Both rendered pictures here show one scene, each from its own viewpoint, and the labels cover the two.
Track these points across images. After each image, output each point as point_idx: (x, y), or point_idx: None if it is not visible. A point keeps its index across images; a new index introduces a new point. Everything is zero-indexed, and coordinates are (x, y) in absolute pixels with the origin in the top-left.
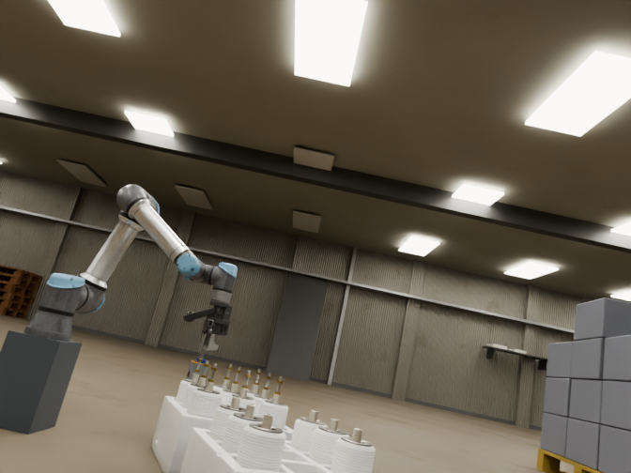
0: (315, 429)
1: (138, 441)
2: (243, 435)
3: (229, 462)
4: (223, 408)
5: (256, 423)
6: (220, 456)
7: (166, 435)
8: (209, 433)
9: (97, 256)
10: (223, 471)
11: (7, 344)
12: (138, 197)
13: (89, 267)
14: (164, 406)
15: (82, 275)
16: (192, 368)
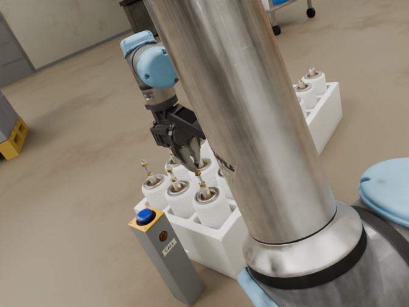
0: None
1: (240, 303)
2: (324, 78)
3: (333, 88)
4: (301, 99)
5: (312, 77)
6: (330, 93)
7: None
8: (305, 116)
9: (310, 134)
10: (335, 92)
11: None
12: None
13: (330, 187)
14: (235, 231)
15: (356, 212)
16: (167, 219)
